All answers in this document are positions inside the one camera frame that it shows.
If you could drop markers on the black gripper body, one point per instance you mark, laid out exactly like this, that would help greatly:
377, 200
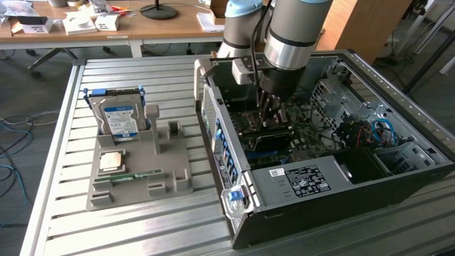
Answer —
280, 81

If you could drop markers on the green graphics card black fan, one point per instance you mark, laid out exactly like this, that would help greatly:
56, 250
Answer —
273, 141

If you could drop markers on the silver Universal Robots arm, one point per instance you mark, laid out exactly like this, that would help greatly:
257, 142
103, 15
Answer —
291, 34

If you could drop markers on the CPU socket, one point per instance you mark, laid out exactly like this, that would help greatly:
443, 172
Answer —
251, 120

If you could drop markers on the green motherboard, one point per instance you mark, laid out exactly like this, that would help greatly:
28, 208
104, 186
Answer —
312, 138

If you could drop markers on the blue expansion slot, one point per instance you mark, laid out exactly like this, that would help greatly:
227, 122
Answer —
260, 154

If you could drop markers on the grey power supply unit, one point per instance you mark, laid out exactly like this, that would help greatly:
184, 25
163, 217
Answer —
273, 186

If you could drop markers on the white paper stack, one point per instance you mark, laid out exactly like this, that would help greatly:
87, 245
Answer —
209, 22

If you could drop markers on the wooden cabinet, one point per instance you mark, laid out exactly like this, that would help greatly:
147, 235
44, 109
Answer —
372, 37

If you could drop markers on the brown cardboard box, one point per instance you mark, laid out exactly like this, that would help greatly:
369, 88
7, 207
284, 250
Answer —
216, 9

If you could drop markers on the blue case latch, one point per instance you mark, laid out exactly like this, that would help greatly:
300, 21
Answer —
233, 196

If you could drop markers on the grey plastic parts rack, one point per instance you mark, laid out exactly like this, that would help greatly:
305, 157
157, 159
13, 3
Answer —
141, 160

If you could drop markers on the black open PC case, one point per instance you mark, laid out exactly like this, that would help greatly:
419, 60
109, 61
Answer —
319, 213

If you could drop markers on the silver metal disk bay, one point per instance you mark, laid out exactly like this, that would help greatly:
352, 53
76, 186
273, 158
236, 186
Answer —
408, 157

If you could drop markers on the hard disk in blue carrier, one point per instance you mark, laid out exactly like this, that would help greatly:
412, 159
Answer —
119, 120

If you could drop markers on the black round lamp base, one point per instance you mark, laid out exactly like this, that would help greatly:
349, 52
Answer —
157, 12

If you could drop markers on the green RAM stick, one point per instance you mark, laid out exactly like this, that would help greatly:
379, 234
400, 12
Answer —
131, 176

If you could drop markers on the silver CPU chip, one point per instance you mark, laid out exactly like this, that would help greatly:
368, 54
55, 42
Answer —
111, 161

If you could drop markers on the small white box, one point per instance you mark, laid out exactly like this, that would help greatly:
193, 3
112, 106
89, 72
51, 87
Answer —
107, 24

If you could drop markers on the white box with tape roll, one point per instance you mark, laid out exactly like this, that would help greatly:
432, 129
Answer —
80, 24

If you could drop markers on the grey wheeled table foot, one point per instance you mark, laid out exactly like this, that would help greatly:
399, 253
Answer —
44, 57

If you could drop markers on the wooden desk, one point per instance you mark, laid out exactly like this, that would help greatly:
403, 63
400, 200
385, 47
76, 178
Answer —
45, 37

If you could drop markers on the grey cup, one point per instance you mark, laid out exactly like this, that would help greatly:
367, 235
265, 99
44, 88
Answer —
57, 2

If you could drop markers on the white box with black insert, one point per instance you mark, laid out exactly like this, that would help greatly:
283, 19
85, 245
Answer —
35, 26

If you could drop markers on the clear plastic bag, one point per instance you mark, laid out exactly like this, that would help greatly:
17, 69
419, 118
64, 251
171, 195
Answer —
17, 8

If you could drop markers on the white camera box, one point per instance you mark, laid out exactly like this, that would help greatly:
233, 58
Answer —
243, 72

